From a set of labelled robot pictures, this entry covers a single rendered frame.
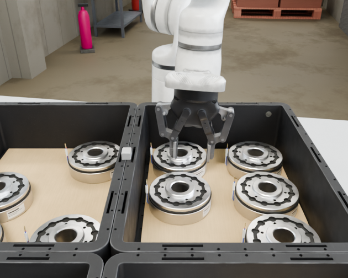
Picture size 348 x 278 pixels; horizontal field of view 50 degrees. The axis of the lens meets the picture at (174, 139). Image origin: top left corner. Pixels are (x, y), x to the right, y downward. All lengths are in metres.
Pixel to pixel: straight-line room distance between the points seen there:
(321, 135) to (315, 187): 0.59
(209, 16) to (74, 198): 0.37
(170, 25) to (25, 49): 2.97
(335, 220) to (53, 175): 0.49
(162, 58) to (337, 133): 0.61
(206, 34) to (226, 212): 0.28
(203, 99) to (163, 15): 0.27
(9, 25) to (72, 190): 3.10
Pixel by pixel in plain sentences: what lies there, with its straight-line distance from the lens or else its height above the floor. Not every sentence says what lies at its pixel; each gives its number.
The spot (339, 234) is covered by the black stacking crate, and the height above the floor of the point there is 0.89.
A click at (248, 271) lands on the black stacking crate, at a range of 0.43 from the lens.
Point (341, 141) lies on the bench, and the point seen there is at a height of 0.70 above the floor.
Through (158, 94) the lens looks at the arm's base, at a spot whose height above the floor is 0.90.
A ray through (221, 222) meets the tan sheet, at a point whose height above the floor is 0.83.
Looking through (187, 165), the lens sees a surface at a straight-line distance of 0.68.
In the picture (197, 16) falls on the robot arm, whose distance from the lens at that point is 0.57.
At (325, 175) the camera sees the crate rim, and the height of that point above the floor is 0.93.
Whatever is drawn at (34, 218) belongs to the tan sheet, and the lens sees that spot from 0.65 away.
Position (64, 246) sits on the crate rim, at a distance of 0.44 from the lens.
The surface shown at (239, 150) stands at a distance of 0.73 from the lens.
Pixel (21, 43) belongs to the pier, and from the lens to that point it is 3.71.
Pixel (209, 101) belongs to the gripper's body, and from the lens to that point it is 0.61.
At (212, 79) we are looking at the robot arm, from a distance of 0.55.
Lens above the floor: 1.23
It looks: 30 degrees down
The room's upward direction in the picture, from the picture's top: straight up
